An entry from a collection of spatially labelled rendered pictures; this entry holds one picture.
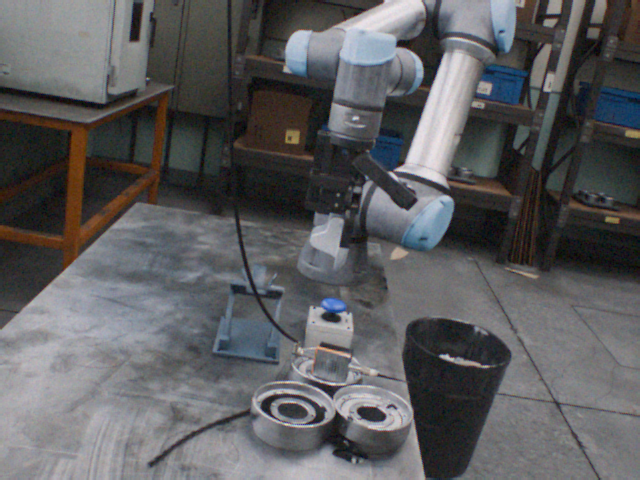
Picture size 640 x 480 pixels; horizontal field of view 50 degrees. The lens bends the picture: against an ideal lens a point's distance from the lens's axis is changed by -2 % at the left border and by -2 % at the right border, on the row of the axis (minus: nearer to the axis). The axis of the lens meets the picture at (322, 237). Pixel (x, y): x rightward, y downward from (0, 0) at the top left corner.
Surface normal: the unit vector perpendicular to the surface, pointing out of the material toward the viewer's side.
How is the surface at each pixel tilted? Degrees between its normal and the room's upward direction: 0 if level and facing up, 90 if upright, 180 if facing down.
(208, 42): 90
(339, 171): 90
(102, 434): 0
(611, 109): 90
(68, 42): 91
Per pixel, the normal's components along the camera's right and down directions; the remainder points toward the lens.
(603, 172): -0.02, 0.30
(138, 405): 0.18, -0.94
